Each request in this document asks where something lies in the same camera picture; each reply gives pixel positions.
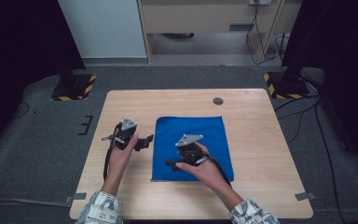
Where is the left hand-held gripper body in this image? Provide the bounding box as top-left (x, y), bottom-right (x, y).
top-left (113, 117), bottom-right (138, 150)

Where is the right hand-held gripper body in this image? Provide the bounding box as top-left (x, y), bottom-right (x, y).
top-left (175, 133), bottom-right (213, 166)

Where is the blue microfibre cloth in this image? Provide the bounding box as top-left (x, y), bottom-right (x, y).
top-left (150, 116), bottom-right (235, 183)

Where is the person's right hand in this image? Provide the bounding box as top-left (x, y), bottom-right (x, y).
top-left (175, 142), bottom-right (229, 194)

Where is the person's left hand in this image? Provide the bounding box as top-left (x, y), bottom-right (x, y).
top-left (108, 133), bottom-right (139, 178)

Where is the black tape floor mark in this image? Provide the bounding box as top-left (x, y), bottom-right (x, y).
top-left (77, 115), bottom-right (93, 136)

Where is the striped black stand base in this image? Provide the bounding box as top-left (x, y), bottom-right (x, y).
top-left (263, 71), bottom-right (311, 100)
top-left (50, 73), bottom-right (97, 102)

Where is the grey tape piece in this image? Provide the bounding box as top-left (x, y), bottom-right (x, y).
top-left (64, 192), bottom-right (88, 204)
top-left (294, 191), bottom-right (317, 202)

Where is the white cabinet panel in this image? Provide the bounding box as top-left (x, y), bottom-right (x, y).
top-left (58, 0), bottom-right (147, 59)

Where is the light wooden desk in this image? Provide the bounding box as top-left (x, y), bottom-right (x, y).
top-left (137, 0), bottom-right (302, 63)

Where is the black curtain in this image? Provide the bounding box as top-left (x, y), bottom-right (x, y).
top-left (0, 0), bottom-right (87, 157)
top-left (281, 0), bottom-right (358, 169)

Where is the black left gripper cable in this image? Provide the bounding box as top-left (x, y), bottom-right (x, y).
top-left (102, 122), bottom-right (122, 182)

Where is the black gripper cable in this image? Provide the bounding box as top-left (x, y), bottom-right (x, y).
top-left (102, 122), bottom-right (122, 182)
top-left (209, 157), bottom-right (232, 188)

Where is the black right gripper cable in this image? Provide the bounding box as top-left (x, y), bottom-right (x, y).
top-left (209, 157), bottom-right (232, 188)

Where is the thin black floor cable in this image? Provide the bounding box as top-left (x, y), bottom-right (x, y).
top-left (12, 102), bottom-right (31, 119)

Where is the grey floor cable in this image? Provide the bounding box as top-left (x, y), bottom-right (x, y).
top-left (0, 198), bottom-right (73, 208)

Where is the black hanging cable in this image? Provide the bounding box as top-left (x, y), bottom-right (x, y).
top-left (245, 3), bottom-right (281, 65)

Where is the long black floor cable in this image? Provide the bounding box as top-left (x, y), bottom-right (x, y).
top-left (314, 102), bottom-right (341, 224)

